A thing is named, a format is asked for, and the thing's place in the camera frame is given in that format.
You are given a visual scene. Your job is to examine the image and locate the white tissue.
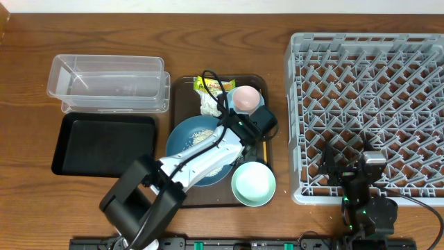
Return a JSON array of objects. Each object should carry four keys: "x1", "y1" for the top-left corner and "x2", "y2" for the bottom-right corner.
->
[{"x1": 197, "y1": 90, "x2": 222, "y2": 117}]

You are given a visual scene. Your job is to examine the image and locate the mint green bowl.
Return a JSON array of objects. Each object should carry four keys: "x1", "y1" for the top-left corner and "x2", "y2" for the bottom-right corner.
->
[{"x1": 231, "y1": 162, "x2": 276, "y2": 207}]

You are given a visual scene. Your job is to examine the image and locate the white rice pile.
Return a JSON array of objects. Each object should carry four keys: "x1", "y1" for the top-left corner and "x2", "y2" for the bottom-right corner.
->
[{"x1": 190, "y1": 129, "x2": 223, "y2": 177}]

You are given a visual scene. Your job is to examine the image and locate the yellow green snack wrapper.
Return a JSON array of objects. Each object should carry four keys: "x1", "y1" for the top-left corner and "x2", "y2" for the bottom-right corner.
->
[{"x1": 193, "y1": 76, "x2": 236, "y2": 97}]

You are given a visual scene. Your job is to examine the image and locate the dark blue plate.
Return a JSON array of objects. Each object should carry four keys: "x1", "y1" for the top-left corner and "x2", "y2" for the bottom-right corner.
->
[{"x1": 166, "y1": 115, "x2": 233, "y2": 187}]

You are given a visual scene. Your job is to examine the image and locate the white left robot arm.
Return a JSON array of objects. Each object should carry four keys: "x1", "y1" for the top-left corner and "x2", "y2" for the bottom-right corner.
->
[{"x1": 99, "y1": 106, "x2": 278, "y2": 249}]

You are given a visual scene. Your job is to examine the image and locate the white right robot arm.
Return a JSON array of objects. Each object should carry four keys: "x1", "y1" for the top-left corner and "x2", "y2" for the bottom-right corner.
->
[{"x1": 318, "y1": 141, "x2": 398, "y2": 238}]

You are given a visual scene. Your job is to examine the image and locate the grey plastic dishwasher rack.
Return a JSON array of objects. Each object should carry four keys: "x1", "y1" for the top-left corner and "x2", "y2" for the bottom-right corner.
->
[{"x1": 284, "y1": 33, "x2": 443, "y2": 206}]

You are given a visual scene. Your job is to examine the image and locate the clear plastic waste bin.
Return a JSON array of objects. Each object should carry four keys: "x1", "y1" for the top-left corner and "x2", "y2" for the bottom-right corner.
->
[{"x1": 46, "y1": 54, "x2": 171, "y2": 113}]

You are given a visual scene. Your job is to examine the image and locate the wooden chopstick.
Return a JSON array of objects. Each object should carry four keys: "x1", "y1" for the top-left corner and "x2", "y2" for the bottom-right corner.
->
[{"x1": 262, "y1": 141, "x2": 268, "y2": 165}]

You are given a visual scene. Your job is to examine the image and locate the pink cup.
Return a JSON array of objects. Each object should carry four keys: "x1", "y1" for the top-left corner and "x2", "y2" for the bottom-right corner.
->
[{"x1": 232, "y1": 85, "x2": 261, "y2": 113}]

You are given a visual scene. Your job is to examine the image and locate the light blue saucer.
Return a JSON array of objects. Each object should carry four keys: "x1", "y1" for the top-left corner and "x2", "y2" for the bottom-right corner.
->
[{"x1": 227, "y1": 87, "x2": 265, "y2": 115}]

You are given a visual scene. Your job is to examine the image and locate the brown plastic serving tray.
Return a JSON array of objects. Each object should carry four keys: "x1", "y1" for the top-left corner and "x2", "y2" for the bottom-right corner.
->
[{"x1": 170, "y1": 76, "x2": 272, "y2": 208}]

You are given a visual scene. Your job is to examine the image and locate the black rectangular tray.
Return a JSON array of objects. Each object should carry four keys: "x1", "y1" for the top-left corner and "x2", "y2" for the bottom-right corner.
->
[{"x1": 51, "y1": 112, "x2": 156, "y2": 178}]

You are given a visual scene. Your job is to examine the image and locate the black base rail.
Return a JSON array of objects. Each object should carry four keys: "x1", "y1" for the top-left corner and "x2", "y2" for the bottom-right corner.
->
[{"x1": 68, "y1": 237, "x2": 417, "y2": 250}]

